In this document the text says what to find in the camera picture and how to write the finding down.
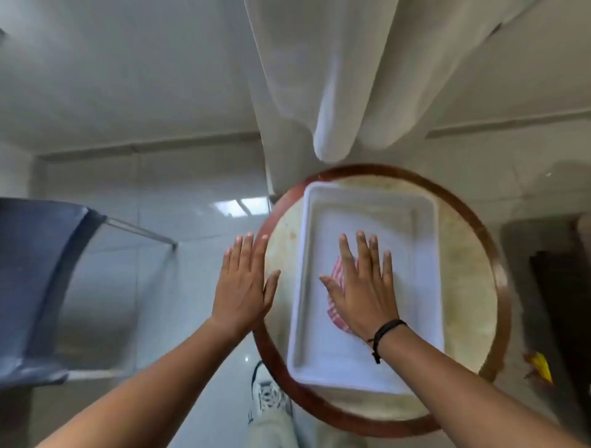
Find white curtain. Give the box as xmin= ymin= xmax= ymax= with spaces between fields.
xmin=243 ymin=0 xmax=545 ymax=196

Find person's left forearm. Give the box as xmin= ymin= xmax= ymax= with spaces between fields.
xmin=36 ymin=317 xmax=254 ymax=448

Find red white checkered cloth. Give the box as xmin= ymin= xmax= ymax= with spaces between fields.
xmin=326 ymin=256 xmax=359 ymax=336

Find person's left white sneaker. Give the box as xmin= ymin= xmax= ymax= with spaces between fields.
xmin=247 ymin=359 xmax=294 ymax=425

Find person's right forearm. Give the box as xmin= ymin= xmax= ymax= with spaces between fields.
xmin=376 ymin=322 xmax=591 ymax=448

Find dark plastic chair metal legs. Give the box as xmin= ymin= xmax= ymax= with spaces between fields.
xmin=0 ymin=197 xmax=179 ymax=393

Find round wooden-rimmed table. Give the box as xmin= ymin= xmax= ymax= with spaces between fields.
xmin=251 ymin=164 xmax=512 ymax=438

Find dark brown furniture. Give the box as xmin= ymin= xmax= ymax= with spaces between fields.
xmin=528 ymin=217 xmax=591 ymax=416

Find white plastic tray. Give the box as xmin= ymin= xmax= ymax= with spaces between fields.
xmin=286 ymin=181 xmax=446 ymax=396

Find person's right hand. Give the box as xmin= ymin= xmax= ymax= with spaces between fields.
xmin=319 ymin=230 xmax=407 ymax=345

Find black wrist bracelet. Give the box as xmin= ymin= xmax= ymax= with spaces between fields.
xmin=368 ymin=319 xmax=409 ymax=364

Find person's beige trousers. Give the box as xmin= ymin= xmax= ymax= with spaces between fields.
xmin=244 ymin=408 xmax=370 ymax=448

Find yellow scrap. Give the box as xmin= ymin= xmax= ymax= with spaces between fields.
xmin=524 ymin=351 xmax=554 ymax=385

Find person's left hand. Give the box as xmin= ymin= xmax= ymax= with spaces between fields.
xmin=210 ymin=232 xmax=281 ymax=343

